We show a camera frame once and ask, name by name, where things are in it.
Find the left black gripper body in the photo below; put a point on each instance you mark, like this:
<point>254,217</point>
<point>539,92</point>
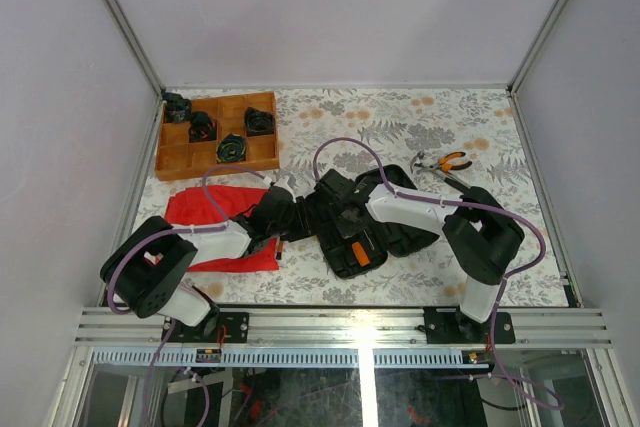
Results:
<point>281,229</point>

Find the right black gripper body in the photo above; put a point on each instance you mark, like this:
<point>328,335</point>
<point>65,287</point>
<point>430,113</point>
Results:
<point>347,231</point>

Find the small precision screwdriver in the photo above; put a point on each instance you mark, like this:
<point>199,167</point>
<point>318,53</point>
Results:
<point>279,249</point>

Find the black plastic tool case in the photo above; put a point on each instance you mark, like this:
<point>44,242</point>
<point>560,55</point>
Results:
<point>393,239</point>

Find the large orange handle screwdriver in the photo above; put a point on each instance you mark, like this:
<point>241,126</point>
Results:
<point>360,254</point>

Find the red cloth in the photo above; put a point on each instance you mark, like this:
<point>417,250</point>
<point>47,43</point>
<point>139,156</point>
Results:
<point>191,206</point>

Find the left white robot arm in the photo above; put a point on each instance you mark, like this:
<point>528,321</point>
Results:
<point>145,274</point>

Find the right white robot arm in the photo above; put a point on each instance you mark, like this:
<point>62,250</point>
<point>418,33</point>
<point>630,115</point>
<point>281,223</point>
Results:
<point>483,239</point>

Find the rolled black yellow tape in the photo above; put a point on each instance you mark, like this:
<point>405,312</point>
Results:
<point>231,149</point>

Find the wooden compartment tray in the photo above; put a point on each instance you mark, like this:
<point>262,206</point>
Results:
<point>223,133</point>

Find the small hammer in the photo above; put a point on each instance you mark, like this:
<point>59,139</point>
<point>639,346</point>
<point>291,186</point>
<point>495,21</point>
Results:
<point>419,164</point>

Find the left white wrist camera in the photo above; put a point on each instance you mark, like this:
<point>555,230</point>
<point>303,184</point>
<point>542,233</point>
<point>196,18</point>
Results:
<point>282,182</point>

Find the orange handle pliers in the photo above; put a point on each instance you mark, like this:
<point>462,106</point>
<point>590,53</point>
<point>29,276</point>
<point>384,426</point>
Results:
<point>455,161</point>

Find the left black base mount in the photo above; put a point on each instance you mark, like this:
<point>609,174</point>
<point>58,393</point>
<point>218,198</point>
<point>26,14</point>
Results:
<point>225,327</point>

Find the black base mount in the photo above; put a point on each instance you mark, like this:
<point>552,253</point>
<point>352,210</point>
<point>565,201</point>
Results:
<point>225,327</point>
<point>448,326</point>

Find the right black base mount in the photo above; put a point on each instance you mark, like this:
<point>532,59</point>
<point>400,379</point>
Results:
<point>448,326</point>

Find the white slotted cable duct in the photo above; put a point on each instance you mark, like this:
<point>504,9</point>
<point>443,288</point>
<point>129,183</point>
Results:
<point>288,358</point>

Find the aluminium front rail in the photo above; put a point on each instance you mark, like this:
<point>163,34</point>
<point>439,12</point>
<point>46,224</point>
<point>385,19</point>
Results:
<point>535,328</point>

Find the right aluminium corner post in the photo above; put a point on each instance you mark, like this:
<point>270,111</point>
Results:
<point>535,49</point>

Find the aluminium corner post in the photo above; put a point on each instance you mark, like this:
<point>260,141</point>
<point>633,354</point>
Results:
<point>535,49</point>
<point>134,45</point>

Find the left aluminium corner post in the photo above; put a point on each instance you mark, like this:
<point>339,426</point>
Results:
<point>134,45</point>

